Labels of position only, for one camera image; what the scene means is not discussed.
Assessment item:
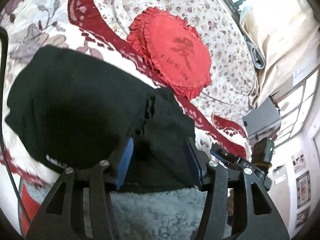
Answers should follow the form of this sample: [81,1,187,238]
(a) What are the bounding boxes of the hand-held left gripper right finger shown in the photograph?
[185,136,290,240]

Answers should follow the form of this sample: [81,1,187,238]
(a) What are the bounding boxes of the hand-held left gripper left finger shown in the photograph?
[25,136,135,240]

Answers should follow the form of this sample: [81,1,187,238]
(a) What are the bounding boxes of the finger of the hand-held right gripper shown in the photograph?
[210,144,241,166]

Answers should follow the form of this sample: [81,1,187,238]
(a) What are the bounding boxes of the black pants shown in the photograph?
[4,45,200,194]

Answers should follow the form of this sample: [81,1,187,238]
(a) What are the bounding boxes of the grey box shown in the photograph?
[241,97,282,138]

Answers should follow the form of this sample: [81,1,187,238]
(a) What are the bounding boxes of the grey fluffy blanket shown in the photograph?
[107,187,230,240]

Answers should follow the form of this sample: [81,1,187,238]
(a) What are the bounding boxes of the window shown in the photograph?
[275,70,320,145]

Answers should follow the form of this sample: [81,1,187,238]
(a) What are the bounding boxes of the grey-blue folded cloth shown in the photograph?
[246,42,265,69]

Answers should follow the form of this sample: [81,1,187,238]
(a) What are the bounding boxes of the red ruffled round cushion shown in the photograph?
[126,7,212,100]

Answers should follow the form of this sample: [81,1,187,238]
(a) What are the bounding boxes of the beige curtain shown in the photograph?
[207,0,320,105]

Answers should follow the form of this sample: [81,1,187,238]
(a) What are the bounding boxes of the white floral bedsheet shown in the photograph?
[87,0,258,120]

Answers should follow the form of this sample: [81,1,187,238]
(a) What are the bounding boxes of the red and white leaf blanket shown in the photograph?
[0,0,248,230]

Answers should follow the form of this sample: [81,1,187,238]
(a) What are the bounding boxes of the small wall picture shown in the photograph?
[295,206,310,229]
[291,150,307,174]

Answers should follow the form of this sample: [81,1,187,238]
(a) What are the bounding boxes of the dark framed wall picture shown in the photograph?
[296,171,310,209]

